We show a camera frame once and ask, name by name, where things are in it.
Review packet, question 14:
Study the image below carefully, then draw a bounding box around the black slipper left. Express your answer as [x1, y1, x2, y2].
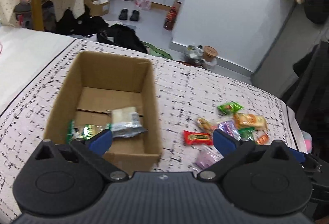
[118, 9, 128, 20]

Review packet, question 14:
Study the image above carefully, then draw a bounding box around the patterned white bed blanket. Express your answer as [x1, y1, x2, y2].
[1, 39, 306, 222]

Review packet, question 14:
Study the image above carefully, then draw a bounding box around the green floor mat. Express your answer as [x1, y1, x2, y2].
[142, 42, 173, 60]

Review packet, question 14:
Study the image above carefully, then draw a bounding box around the pink plastic bag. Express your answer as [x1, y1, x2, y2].
[135, 0, 152, 10]

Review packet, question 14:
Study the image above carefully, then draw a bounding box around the orange cracker pack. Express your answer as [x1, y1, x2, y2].
[234, 113, 267, 130]

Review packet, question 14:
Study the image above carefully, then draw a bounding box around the purple wafer pack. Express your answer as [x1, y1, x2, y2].
[218, 120, 241, 140]

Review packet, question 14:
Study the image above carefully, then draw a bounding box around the open cardboard box on floor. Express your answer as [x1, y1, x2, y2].
[90, 0, 110, 16]

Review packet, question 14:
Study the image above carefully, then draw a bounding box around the red chocolate bar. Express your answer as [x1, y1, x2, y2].
[183, 130, 213, 146]

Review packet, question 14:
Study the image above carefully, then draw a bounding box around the black clothes pile on floor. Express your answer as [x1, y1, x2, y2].
[55, 5, 148, 53]

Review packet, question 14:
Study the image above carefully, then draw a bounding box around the small clear candy packet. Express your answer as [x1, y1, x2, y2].
[196, 117, 218, 135]

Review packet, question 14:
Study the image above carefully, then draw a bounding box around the brown cardboard box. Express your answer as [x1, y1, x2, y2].
[44, 51, 162, 174]

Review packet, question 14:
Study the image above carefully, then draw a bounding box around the white cracker snack pack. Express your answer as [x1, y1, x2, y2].
[109, 107, 147, 139]

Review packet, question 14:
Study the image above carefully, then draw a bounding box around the green sandwich biscuit pack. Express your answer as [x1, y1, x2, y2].
[66, 120, 111, 144]

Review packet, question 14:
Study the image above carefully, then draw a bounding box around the orange snack packet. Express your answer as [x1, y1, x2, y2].
[255, 133, 269, 145]

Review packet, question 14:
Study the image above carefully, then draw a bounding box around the black slipper right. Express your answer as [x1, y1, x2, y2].
[129, 10, 140, 22]

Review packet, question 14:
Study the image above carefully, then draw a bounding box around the small purple candy packet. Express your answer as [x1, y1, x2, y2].
[192, 145, 223, 172]

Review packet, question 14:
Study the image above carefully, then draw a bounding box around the red oil bottle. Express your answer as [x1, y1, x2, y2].
[164, 7, 177, 30]

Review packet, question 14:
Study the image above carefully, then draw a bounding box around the black slipper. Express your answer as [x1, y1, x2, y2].
[129, 10, 140, 22]
[118, 9, 128, 20]

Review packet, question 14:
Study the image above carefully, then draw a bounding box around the light green snack packet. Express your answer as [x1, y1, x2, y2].
[217, 101, 244, 115]

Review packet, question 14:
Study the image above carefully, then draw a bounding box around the dark green snack packet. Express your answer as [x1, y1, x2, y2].
[237, 127, 255, 141]

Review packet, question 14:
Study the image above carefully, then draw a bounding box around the brown lidded tub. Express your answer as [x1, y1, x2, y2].
[203, 45, 218, 62]

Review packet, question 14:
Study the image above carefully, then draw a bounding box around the black chair with clothes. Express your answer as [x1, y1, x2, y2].
[280, 40, 329, 127]

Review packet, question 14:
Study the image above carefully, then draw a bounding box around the plastic bag by wall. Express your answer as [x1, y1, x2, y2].
[183, 45, 204, 66]

